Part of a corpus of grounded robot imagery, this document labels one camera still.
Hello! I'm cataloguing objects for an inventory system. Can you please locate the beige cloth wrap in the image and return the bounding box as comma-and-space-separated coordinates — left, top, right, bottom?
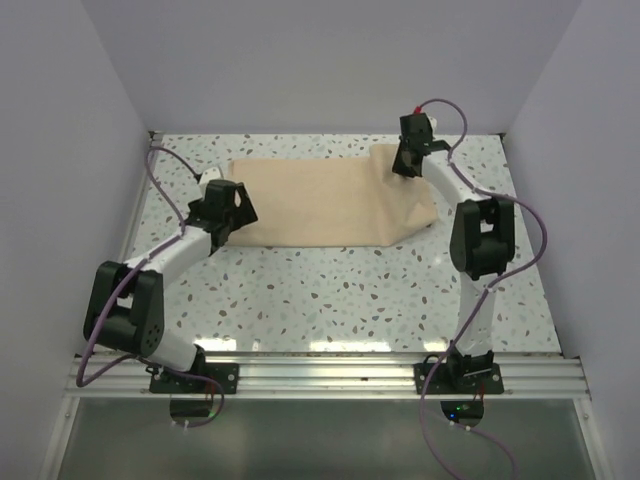
229, 144, 438, 248

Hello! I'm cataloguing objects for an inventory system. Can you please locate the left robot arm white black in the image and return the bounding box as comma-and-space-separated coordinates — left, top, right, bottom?
82, 179, 258, 393

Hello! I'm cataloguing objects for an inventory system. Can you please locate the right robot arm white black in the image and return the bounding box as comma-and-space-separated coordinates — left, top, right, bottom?
392, 110, 515, 394

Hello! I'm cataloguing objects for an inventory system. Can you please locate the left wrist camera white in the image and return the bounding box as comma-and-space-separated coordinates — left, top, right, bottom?
198, 166, 224, 191

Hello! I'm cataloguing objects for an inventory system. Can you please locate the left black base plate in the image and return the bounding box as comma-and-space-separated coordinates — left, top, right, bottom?
149, 363, 240, 395

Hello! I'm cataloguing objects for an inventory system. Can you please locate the aluminium front rail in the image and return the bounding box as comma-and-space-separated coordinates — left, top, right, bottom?
64, 352, 590, 400

